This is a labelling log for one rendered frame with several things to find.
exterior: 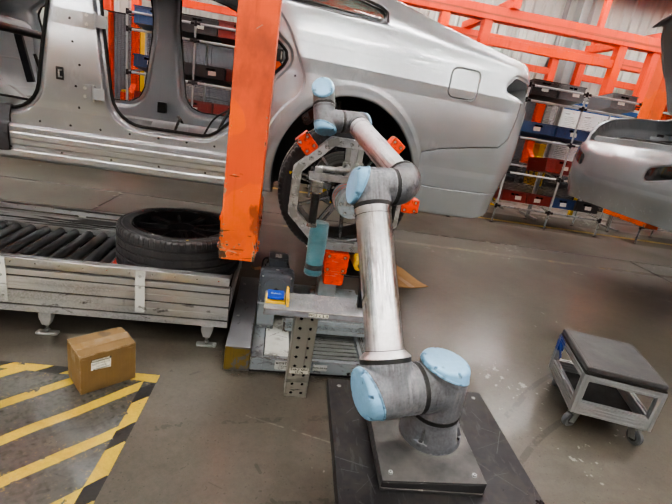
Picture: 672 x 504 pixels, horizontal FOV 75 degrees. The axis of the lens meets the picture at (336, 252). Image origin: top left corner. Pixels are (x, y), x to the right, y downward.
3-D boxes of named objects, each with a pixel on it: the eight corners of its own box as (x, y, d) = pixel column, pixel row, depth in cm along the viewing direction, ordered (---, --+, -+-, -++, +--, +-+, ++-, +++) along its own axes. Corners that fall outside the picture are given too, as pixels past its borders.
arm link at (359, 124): (440, 180, 134) (367, 106, 185) (403, 178, 129) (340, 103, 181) (428, 213, 140) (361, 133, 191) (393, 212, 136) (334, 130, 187)
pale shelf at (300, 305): (359, 305, 199) (360, 299, 198) (365, 323, 183) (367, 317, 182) (264, 296, 192) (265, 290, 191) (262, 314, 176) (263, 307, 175)
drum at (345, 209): (356, 210, 217) (361, 183, 213) (364, 222, 197) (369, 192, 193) (329, 207, 215) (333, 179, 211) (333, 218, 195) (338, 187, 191)
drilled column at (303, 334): (305, 384, 206) (317, 304, 193) (306, 397, 197) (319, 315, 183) (283, 382, 204) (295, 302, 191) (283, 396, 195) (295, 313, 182)
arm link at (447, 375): (470, 420, 129) (485, 371, 123) (420, 428, 123) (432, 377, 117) (443, 387, 142) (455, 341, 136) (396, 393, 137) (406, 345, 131)
